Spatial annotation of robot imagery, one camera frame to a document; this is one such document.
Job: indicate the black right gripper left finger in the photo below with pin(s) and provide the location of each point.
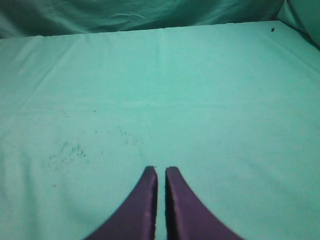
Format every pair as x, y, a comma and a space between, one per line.
135, 218

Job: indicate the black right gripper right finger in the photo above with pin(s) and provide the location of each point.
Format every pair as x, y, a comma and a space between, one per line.
186, 217

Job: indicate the green backdrop curtain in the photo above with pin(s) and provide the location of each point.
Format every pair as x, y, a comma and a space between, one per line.
29, 18

